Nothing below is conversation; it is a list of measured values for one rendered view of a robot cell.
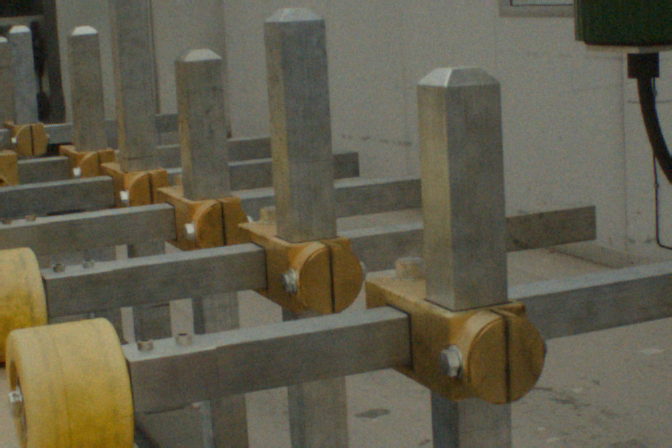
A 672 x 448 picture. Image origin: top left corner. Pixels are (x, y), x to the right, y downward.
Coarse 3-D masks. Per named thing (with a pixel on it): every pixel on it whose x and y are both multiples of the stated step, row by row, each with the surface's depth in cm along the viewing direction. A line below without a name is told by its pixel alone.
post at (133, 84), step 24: (120, 0) 139; (144, 0) 140; (120, 24) 139; (144, 24) 140; (120, 48) 140; (144, 48) 141; (120, 72) 140; (144, 72) 141; (120, 96) 141; (144, 96) 141; (120, 120) 142; (144, 120) 142; (120, 144) 143; (144, 144) 142; (120, 168) 145; (144, 168) 142; (144, 312) 144; (168, 312) 146; (144, 336) 145; (168, 336) 146
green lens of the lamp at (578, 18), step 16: (576, 0) 48; (592, 0) 47; (608, 0) 46; (624, 0) 46; (640, 0) 45; (656, 0) 45; (576, 16) 48; (592, 16) 47; (608, 16) 46; (624, 16) 46; (640, 16) 45; (656, 16) 45; (576, 32) 48; (592, 32) 47; (608, 32) 46; (624, 32) 46; (640, 32) 46; (656, 32) 45
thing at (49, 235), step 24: (264, 192) 128; (336, 192) 129; (360, 192) 130; (384, 192) 131; (408, 192) 132; (48, 216) 121; (72, 216) 120; (96, 216) 120; (120, 216) 121; (144, 216) 122; (168, 216) 123; (336, 216) 129; (0, 240) 116; (24, 240) 117; (48, 240) 118; (72, 240) 119; (96, 240) 120; (120, 240) 121; (144, 240) 122
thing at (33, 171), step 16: (176, 144) 175; (240, 144) 177; (256, 144) 178; (32, 160) 168; (48, 160) 167; (64, 160) 168; (160, 160) 173; (176, 160) 174; (240, 160) 177; (32, 176) 167; (48, 176) 168; (64, 176) 168
